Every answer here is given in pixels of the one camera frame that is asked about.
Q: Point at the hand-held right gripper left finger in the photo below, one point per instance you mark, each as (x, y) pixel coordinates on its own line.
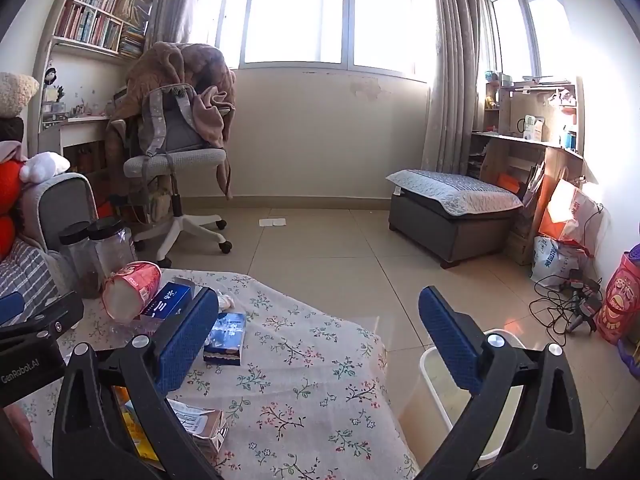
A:
(185, 340)

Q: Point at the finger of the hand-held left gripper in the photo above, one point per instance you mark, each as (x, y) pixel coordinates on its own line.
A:
(10, 307)

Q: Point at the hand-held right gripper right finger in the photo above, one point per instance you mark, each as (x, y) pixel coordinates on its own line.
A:
(450, 340)

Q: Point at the blue paper box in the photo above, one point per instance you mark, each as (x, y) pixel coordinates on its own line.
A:
(172, 300)

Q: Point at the blue white packet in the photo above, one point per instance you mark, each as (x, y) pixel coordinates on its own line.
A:
(227, 335)

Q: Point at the white plastic trash bin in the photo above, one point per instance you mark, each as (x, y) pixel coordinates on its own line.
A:
(430, 380)

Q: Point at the white tissue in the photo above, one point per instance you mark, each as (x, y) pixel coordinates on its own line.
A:
(225, 301)

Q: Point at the pink instant noodle cup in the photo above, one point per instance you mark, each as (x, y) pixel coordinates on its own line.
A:
(132, 290)

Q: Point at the white and brown small carton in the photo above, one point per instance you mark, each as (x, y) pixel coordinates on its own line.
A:
(205, 425)

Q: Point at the orange yellow snack packet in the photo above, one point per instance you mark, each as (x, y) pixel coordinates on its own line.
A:
(132, 425)

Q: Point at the grey striped cushion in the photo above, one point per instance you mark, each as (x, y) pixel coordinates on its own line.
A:
(25, 275)

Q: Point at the clear plastic jar black lid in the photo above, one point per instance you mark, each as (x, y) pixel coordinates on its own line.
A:
(117, 250)
(82, 260)

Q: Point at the dark grey ottoman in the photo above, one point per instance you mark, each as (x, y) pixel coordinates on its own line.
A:
(450, 235)

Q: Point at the red plush toy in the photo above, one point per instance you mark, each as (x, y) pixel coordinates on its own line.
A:
(10, 195)

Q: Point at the white bag blue print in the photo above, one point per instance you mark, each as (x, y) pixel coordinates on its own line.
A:
(550, 260)

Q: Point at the floral tablecloth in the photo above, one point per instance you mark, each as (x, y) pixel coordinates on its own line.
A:
(310, 385)

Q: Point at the black red handheld device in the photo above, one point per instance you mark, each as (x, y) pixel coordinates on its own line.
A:
(582, 317)

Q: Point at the white plush toy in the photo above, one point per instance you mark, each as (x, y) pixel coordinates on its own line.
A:
(45, 165)

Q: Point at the white paper sheet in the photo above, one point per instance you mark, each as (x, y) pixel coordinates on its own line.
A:
(272, 221)

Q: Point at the quilted grey pad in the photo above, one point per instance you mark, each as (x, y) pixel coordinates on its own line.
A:
(450, 190)

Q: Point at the orange and white shopping bag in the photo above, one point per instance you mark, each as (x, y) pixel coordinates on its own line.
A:
(565, 215)

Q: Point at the red snack bucket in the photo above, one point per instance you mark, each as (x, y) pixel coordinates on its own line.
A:
(620, 300)

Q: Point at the grey swivel office chair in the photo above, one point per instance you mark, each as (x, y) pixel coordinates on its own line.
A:
(175, 160)

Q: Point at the white desk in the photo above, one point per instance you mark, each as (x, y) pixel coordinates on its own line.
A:
(80, 127)

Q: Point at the wooden desk with hutch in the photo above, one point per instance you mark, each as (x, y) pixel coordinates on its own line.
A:
(555, 160)

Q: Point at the beige plush toy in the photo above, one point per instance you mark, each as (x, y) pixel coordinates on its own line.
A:
(15, 92)

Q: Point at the grey backpack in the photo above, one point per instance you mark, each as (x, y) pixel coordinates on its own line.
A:
(175, 120)

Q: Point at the pink blanket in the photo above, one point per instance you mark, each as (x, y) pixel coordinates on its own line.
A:
(215, 115)

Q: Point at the white bookshelf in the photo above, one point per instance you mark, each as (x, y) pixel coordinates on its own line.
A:
(85, 45)

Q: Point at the beige curtain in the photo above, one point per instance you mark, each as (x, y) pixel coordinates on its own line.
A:
(450, 60)
(180, 0)

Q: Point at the rows of books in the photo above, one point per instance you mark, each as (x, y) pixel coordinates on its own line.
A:
(90, 22)

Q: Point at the small window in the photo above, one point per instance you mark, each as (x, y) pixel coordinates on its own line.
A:
(510, 30)

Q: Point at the large window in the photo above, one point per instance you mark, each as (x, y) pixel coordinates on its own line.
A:
(300, 10)

